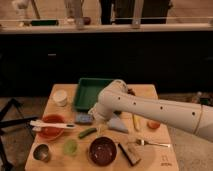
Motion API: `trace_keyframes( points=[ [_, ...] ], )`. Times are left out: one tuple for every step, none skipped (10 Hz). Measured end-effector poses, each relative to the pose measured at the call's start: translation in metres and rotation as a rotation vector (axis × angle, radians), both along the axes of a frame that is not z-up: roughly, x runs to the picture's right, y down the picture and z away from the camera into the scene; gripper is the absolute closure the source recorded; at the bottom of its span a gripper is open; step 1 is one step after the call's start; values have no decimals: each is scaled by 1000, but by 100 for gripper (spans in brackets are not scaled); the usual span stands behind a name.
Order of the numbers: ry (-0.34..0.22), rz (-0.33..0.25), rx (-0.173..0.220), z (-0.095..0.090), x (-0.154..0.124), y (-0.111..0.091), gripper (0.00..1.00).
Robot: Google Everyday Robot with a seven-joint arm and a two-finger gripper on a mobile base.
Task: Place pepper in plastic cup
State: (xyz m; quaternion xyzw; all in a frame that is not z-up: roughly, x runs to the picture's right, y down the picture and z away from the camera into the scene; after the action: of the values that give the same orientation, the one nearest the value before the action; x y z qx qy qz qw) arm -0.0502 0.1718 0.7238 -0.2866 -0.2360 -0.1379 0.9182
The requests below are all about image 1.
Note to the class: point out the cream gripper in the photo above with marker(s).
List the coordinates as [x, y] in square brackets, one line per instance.
[101, 127]

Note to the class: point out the green pepper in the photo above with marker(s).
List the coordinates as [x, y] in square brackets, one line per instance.
[86, 132]

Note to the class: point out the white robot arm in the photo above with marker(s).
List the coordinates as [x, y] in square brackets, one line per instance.
[193, 118]

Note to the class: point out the green plastic cup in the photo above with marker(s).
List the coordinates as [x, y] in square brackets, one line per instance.
[70, 147]

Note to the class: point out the white paper cup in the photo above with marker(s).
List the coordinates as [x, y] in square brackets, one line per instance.
[60, 98]

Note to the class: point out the small metal cup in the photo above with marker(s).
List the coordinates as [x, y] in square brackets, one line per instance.
[42, 153]

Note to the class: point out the blue sponge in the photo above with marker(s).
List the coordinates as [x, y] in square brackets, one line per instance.
[82, 118]

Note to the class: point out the dark purple bowl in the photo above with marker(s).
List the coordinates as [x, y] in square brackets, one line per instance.
[102, 151]

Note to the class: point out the green plastic tray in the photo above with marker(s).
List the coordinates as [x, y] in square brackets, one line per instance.
[87, 92]

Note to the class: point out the silver fork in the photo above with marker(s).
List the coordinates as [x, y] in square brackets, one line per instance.
[145, 142]

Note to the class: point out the dark red grapes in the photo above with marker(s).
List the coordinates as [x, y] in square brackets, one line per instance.
[131, 91]

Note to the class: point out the red apple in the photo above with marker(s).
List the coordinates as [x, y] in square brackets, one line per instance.
[153, 124]

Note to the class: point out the orange plastic bowl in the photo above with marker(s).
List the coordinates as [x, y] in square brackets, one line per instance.
[51, 133]

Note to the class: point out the black tripod stand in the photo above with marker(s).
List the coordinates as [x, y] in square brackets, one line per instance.
[6, 165]

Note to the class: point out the black handled brush block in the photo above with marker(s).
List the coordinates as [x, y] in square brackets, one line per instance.
[130, 153]

